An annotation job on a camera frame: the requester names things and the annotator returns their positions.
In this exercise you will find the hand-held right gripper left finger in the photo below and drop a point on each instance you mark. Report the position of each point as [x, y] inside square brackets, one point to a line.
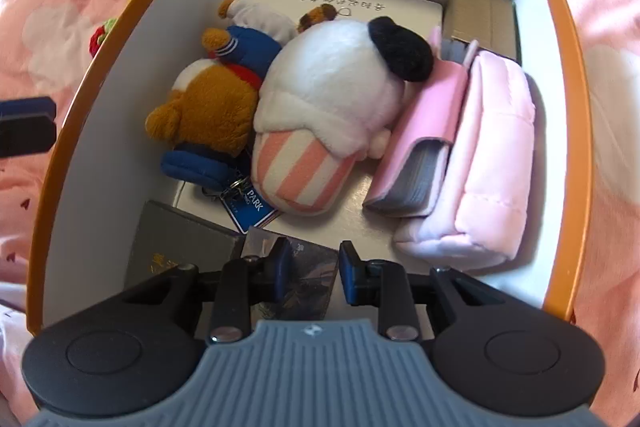
[280, 272]

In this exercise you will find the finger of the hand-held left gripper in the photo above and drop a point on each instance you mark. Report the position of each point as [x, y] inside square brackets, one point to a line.
[27, 127]

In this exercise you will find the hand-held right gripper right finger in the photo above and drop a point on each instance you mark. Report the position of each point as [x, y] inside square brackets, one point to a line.
[350, 274]

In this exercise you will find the glossy photo card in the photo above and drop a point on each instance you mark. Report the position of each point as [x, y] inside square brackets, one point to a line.
[312, 274]

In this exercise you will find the blue tag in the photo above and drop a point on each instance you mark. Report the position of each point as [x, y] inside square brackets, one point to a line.
[245, 209]

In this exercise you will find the dark grey box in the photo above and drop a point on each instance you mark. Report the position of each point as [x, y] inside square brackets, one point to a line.
[175, 237]

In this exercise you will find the brown bear plush toy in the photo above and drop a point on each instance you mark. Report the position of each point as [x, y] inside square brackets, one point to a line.
[210, 107]

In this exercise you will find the pink notebook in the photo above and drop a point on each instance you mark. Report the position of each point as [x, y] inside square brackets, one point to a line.
[430, 107]

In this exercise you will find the pink padded pouch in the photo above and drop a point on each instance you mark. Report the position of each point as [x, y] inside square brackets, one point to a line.
[495, 157]

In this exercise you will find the panda popcorn plush toy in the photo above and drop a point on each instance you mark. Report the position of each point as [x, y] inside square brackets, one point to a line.
[325, 72]

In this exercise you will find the white box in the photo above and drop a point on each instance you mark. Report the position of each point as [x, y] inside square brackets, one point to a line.
[400, 14]

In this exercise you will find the brown cardboard box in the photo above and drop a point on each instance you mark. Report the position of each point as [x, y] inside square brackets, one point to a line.
[475, 12]

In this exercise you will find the red strawberry charm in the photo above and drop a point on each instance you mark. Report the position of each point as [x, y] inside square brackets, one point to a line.
[102, 37]

